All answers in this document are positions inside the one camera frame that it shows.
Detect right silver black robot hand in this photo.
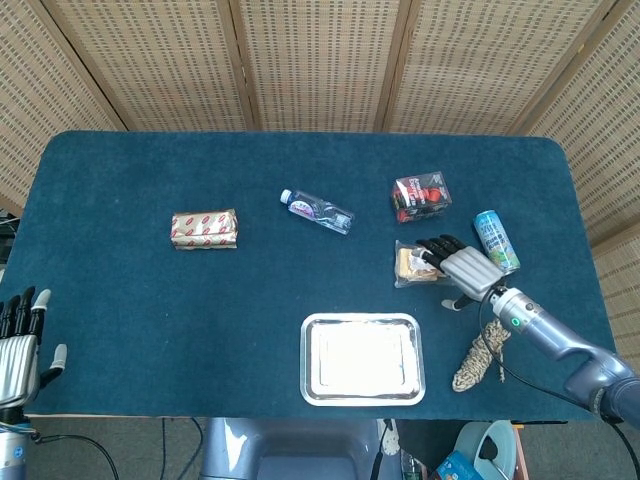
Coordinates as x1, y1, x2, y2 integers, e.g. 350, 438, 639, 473
415, 233, 507, 313

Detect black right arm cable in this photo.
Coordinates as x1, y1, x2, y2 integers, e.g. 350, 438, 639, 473
478, 294, 640, 459

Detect blue printed carton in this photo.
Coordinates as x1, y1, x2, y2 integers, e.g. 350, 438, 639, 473
433, 451, 485, 480

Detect blue drink can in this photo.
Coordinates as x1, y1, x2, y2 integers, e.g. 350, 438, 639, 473
473, 209, 522, 277

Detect blue-grey robot torso base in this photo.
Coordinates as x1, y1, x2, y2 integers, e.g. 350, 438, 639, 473
199, 417, 387, 480

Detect sandwich pack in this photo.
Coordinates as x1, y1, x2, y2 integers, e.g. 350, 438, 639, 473
393, 239, 457, 290

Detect braided beige rope bundle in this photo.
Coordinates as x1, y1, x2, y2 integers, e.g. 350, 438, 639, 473
451, 318, 513, 393

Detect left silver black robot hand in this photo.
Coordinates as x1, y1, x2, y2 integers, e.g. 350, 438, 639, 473
0, 286, 69, 412

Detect clear box of coffee bottles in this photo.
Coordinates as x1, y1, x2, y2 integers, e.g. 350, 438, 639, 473
389, 171, 454, 225

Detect light blue plastic bin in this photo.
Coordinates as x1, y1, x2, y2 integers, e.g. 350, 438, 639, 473
451, 419, 517, 480

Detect black floor cable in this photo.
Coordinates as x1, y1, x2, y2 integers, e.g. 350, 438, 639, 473
27, 418, 204, 480

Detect gold wrapped package red logos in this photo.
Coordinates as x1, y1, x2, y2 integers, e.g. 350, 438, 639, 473
170, 208, 239, 251

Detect silver metal tray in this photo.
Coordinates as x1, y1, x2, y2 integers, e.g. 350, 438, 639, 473
299, 312, 427, 408

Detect woven bamboo folding screen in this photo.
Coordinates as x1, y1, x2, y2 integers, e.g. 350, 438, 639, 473
0, 0, 640, 364

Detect clear plastic water bottle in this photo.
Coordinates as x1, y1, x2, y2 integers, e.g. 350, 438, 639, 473
279, 188, 356, 237

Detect teal carpet table cloth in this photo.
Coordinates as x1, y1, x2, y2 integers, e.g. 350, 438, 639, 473
0, 130, 629, 422

